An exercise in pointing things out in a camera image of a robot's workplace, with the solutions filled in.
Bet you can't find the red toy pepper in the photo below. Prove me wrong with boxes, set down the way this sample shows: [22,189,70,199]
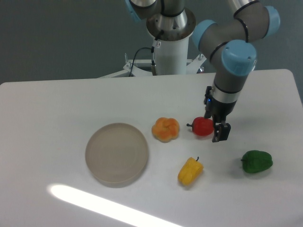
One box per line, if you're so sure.
[187,117,214,136]

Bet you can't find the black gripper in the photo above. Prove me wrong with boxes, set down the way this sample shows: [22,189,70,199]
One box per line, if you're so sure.
[204,85,238,142]

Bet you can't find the orange toy bread roll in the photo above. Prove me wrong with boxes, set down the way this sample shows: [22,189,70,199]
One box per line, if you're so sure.
[151,117,179,142]

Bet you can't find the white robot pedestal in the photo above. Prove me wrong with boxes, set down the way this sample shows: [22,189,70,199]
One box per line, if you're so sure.
[152,37,189,75]

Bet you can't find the black cable with tag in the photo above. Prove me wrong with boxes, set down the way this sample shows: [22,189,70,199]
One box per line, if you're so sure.
[128,29,165,78]

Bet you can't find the white pedestal base frame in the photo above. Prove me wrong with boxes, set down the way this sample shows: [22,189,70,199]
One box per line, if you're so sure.
[101,54,206,78]

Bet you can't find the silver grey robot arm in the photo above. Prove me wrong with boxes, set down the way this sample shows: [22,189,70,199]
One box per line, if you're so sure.
[125,0,280,142]

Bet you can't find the yellow toy pepper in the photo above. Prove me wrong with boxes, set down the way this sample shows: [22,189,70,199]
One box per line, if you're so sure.
[178,157,204,186]

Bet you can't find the green toy pepper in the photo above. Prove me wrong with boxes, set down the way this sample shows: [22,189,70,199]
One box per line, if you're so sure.
[241,150,273,174]

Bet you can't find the beige round plate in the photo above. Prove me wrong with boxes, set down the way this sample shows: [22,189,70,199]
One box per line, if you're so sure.
[85,123,149,188]

